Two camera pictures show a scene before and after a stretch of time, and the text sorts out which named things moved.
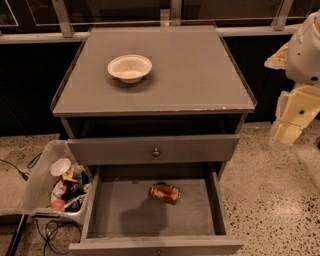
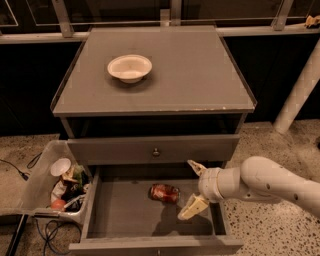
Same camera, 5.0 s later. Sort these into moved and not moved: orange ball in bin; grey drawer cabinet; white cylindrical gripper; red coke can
Moved: white cylindrical gripper
Not moved: grey drawer cabinet; orange ball in bin; red coke can
